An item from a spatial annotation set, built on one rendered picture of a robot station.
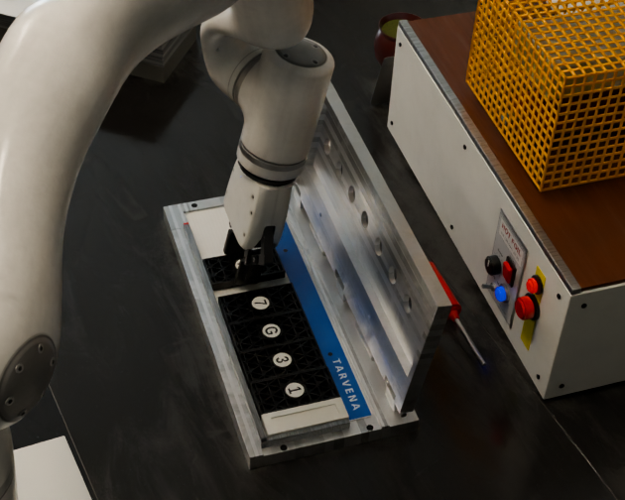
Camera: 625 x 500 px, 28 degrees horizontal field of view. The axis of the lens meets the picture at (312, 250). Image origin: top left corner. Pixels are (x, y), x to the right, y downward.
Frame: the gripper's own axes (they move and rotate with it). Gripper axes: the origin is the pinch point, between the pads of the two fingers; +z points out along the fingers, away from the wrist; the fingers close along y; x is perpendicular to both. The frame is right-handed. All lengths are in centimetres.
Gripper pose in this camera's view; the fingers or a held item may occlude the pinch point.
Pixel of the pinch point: (243, 257)
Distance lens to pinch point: 160.8
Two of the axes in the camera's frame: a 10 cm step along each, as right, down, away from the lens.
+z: -2.4, 7.4, 6.3
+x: 9.2, -0.3, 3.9
